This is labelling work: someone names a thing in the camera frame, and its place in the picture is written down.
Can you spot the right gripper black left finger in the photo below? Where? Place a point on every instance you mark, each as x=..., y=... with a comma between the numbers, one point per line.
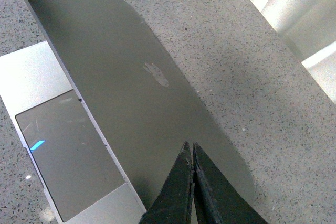
x=174, y=202

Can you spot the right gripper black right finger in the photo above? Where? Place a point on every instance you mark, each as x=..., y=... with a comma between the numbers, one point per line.
x=216, y=200

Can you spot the silver laptop computer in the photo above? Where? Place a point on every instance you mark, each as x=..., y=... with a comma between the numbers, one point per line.
x=103, y=111

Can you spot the white pleated curtain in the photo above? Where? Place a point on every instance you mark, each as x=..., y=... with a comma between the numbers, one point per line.
x=308, y=28

